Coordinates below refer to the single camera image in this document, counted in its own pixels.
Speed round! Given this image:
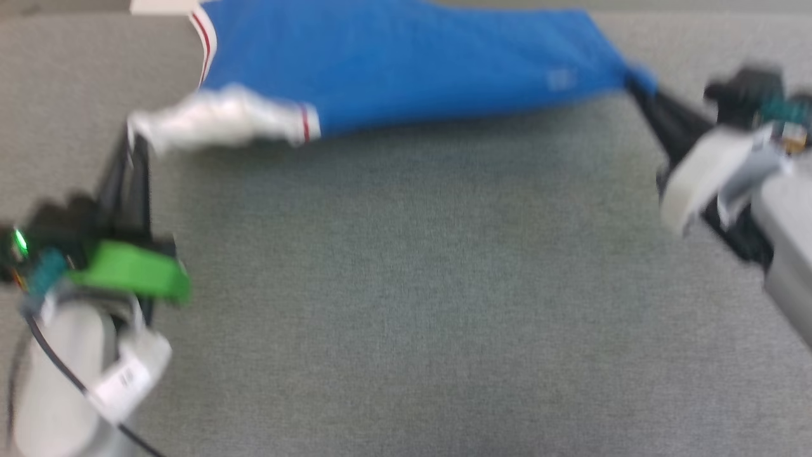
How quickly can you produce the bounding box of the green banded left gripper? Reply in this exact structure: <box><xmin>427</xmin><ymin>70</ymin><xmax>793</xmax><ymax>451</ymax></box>
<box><xmin>67</xmin><ymin>127</ymin><xmax>191</xmax><ymax>304</ymax></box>

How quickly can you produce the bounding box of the blue and white striped garment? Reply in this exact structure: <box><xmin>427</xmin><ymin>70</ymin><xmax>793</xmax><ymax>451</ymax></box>
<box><xmin>127</xmin><ymin>0</ymin><xmax>658</xmax><ymax>156</ymax></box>

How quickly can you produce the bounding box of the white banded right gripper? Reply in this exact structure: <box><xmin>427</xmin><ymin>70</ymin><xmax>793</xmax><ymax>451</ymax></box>
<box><xmin>625</xmin><ymin>83</ymin><xmax>782</xmax><ymax>267</ymax></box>

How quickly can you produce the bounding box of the grey fabric sofa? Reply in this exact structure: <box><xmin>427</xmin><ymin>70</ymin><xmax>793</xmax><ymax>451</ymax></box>
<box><xmin>0</xmin><ymin>0</ymin><xmax>812</xmax><ymax>457</ymax></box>

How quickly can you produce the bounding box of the thin black cable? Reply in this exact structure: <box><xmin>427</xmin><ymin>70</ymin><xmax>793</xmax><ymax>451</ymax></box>
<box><xmin>25</xmin><ymin>314</ymin><xmax>166</xmax><ymax>457</ymax></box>

